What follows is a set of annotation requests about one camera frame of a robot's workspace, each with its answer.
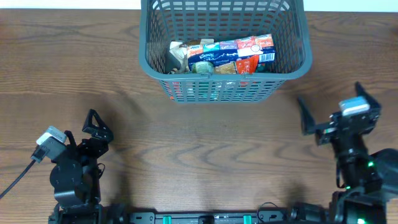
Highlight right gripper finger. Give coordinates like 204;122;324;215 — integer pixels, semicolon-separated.
297;97;322;135
355;82;381;109

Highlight orange spaghetti package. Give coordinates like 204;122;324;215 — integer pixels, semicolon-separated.
214;54;260;75

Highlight beige coffee snack bag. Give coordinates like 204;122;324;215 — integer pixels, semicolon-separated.
167;37;215;75

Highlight Kleenex tissue multipack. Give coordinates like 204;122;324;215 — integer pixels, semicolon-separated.
187;34;276;70

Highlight green lid Knorr jar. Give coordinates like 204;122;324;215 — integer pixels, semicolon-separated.
192;61;214;74

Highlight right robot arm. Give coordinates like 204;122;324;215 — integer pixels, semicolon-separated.
285;83;397;223

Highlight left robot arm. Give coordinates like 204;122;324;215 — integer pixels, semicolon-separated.
48;109;129;223

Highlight grey plastic basket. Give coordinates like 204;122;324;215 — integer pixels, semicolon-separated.
139;0;312;103

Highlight left black cable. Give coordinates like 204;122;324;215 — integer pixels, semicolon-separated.
0;158;37;200

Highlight black cable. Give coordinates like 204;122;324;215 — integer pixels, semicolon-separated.
0;158;37;200
256;202;282;222

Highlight right black cable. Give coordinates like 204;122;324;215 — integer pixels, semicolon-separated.
256;202;282;222

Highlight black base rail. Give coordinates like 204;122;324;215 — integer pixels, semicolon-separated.
48;207;330;224

